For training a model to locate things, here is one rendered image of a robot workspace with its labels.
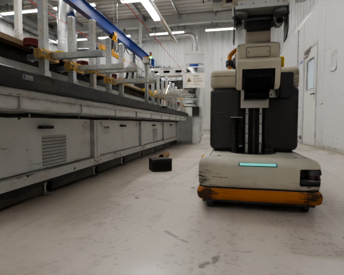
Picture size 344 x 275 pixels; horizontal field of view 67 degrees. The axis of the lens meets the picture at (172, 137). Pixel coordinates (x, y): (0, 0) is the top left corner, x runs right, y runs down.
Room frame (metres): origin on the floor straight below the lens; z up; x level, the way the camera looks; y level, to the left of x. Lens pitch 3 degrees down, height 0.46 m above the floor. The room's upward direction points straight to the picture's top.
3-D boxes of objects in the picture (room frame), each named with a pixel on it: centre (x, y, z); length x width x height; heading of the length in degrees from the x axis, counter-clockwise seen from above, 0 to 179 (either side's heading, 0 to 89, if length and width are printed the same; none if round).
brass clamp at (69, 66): (1.63, 0.60, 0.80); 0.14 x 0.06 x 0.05; 168
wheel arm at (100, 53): (1.38, 0.55, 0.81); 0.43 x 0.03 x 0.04; 78
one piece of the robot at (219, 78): (1.75, -0.53, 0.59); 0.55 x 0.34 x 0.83; 78
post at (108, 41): (2.09, 0.50, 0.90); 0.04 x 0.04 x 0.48; 78
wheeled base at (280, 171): (1.66, -0.51, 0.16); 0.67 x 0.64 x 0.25; 168
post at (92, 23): (1.85, 0.55, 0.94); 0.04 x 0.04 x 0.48; 78
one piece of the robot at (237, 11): (1.38, -0.45, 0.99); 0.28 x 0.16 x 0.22; 78
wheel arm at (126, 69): (1.87, 0.45, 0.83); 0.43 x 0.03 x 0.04; 78
